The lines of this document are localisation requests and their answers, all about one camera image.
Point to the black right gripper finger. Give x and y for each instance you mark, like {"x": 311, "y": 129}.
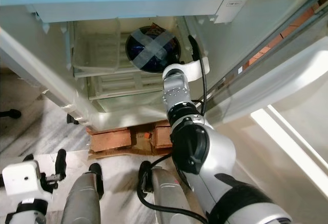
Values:
{"x": 193, "y": 43}

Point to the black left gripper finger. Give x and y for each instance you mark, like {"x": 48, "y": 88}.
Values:
{"x": 26, "y": 159}
{"x": 61, "y": 161}

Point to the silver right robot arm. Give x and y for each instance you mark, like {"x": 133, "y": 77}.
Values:
{"x": 215, "y": 167}

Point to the white fridge control box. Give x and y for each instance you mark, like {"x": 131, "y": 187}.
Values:
{"x": 230, "y": 9}

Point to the clear fridge drawer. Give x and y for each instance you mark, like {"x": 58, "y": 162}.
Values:
{"x": 97, "y": 49}

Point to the grey left robot leg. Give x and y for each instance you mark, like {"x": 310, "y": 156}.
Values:
{"x": 82, "y": 198}

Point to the grey robot leg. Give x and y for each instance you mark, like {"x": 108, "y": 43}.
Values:
{"x": 166, "y": 196}
{"x": 82, "y": 198}

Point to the small black plastic piece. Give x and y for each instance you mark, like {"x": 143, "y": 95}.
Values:
{"x": 72, "y": 119}

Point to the black bar on floor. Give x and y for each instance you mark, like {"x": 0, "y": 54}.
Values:
{"x": 10, "y": 114}

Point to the red brick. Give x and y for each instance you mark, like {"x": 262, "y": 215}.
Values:
{"x": 110, "y": 139}
{"x": 162, "y": 136}

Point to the grey right robot leg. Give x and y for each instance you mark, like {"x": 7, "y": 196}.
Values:
{"x": 166, "y": 196}

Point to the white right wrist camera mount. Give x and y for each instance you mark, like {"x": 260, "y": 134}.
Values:
{"x": 196, "y": 70}

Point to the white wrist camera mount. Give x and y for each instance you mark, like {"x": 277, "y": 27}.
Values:
{"x": 24, "y": 179}
{"x": 196, "y": 70}

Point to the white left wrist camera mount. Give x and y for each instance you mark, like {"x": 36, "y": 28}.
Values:
{"x": 24, "y": 179}

